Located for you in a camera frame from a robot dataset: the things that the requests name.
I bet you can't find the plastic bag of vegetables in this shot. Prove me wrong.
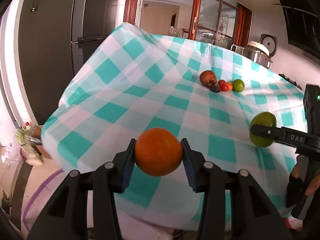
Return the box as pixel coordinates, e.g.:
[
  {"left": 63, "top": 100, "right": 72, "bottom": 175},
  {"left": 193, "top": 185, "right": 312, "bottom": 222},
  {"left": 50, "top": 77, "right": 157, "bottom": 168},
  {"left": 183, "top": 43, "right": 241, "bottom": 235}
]
[{"left": 15, "top": 122, "right": 44, "bottom": 166}]

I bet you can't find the dark wrinkled small fruit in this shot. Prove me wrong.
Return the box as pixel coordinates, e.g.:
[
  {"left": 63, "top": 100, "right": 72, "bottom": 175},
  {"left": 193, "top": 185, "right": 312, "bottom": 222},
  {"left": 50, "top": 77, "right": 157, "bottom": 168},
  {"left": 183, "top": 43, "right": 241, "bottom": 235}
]
[{"left": 209, "top": 84, "right": 221, "bottom": 93}]

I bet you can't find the red cherry tomato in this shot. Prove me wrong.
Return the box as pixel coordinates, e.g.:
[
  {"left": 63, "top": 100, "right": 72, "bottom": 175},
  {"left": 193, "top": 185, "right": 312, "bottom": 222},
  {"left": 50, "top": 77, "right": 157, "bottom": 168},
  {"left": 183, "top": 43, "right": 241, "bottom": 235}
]
[
  {"left": 217, "top": 79, "right": 225, "bottom": 85},
  {"left": 220, "top": 83, "right": 229, "bottom": 92}
]

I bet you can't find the black range hood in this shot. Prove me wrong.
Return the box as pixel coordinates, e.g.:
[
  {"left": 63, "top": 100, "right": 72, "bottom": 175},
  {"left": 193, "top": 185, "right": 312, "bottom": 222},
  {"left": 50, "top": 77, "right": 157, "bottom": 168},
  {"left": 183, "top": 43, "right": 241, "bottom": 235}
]
[{"left": 279, "top": 0, "right": 319, "bottom": 64}]

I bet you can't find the dark grey refrigerator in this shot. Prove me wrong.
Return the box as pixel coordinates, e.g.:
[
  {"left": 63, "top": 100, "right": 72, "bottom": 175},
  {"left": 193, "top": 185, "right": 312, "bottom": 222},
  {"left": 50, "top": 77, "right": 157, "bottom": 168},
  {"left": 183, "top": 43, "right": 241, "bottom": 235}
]
[{"left": 18, "top": 0, "right": 118, "bottom": 124}]

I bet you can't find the small orange behind tomato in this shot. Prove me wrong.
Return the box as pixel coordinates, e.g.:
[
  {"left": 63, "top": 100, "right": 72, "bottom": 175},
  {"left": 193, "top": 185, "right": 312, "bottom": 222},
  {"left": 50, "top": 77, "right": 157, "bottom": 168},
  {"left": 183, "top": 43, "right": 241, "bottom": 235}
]
[{"left": 224, "top": 82, "right": 233, "bottom": 91}]

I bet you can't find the wooden door frame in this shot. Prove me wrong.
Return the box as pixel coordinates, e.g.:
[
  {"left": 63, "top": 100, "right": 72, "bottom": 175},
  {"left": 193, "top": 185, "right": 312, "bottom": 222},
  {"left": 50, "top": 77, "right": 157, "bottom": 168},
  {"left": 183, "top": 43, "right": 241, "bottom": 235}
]
[{"left": 123, "top": 0, "right": 138, "bottom": 25}]

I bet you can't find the teal pink checkered tablecloth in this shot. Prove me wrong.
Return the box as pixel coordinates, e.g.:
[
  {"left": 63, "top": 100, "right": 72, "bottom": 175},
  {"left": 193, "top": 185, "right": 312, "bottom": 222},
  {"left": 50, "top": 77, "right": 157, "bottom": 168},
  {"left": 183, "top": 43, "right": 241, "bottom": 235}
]
[{"left": 41, "top": 23, "right": 307, "bottom": 216}]

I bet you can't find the orange tangerine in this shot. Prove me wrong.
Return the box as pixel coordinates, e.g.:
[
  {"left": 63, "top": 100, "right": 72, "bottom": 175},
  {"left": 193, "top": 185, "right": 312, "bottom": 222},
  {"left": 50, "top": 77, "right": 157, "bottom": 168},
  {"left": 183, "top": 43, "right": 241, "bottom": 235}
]
[{"left": 135, "top": 127, "right": 183, "bottom": 177}]

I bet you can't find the wooden glass door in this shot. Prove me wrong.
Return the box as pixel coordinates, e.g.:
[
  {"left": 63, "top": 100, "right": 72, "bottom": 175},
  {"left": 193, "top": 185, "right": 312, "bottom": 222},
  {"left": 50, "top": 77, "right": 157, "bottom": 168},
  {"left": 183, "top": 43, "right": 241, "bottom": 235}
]
[{"left": 188, "top": 0, "right": 252, "bottom": 48}]

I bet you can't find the right hand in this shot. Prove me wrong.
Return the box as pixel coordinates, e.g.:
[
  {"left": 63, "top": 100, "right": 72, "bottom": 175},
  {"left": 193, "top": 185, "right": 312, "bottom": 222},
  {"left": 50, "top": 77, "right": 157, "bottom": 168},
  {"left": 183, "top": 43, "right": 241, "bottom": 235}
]
[{"left": 291, "top": 164, "right": 320, "bottom": 196}]

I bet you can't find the white rice cooker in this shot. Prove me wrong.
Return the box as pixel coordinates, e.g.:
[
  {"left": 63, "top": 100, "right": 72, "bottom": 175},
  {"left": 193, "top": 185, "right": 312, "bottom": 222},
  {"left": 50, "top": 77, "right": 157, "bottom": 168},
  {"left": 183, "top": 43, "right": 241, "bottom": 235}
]
[{"left": 231, "top": 34, "right": 278, "bottom": 69}]

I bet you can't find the dark red pomegranate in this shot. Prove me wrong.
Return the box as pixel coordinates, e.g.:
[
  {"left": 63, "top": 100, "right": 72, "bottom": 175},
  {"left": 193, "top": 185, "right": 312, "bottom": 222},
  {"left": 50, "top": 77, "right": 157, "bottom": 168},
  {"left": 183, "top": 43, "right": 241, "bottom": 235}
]
[{"left": 200, "top": 70, "right": 217, "bottom": 88}]

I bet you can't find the green tomato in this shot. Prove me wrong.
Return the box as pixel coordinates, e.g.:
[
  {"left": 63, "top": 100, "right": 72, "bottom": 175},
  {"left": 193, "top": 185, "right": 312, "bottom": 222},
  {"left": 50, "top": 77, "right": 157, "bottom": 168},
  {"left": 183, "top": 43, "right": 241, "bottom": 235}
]
[
  {"left": 249, "top": 111, "right": 277, "bottom": 148},
  {"left": 232, "top": 79, "right": 245, "bottom": 93}
]

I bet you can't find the black gas stove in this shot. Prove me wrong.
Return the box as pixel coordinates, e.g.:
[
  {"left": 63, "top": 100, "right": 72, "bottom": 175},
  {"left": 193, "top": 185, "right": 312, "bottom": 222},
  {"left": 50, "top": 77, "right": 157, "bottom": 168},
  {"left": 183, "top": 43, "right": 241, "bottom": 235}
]
[{"left": 279, "top": 73, "right": 302, "bottom": 90}]

